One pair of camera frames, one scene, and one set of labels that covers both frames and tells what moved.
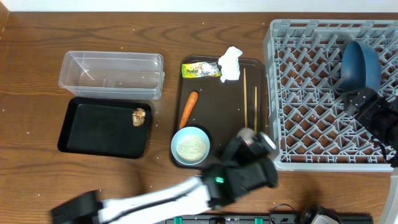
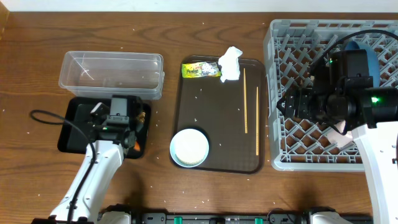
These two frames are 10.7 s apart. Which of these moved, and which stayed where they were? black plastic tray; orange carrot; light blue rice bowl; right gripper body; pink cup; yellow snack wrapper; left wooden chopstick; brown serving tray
Moved: pink cup; right gripper body; orange carrot
Stayed: light blue rice bowl; brown serving tray; yellow snack wrapper; left wooden chopstick; black plastic tray
